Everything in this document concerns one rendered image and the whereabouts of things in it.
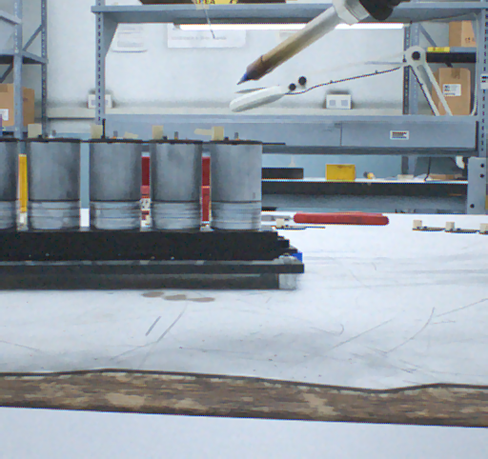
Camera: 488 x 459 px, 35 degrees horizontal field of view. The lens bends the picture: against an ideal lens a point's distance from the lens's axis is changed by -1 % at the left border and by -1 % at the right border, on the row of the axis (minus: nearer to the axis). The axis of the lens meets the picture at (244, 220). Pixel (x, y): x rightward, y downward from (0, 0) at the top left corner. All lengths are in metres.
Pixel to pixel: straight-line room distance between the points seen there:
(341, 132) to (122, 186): 2.34
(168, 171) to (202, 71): 4.55
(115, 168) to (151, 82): 4.60
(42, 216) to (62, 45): 4.79
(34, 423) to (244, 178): 0.21
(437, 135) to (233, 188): 2.37
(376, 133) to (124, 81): 2.60
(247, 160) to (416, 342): 0.15
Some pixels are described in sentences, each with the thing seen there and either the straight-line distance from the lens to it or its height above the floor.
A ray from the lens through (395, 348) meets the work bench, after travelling 0.22.
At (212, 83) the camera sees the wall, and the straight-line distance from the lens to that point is 4.88.
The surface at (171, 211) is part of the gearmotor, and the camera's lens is 0.35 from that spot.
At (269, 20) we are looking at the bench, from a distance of 2.91.
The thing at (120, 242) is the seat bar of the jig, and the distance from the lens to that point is 0.35.
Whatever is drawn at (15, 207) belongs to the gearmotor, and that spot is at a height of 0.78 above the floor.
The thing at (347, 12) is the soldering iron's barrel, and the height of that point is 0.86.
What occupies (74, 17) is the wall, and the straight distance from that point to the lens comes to 5.13.
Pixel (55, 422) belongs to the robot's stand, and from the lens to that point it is 0.16.
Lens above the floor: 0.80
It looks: 4 degrees down
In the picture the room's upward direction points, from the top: 1 degrees clockwise
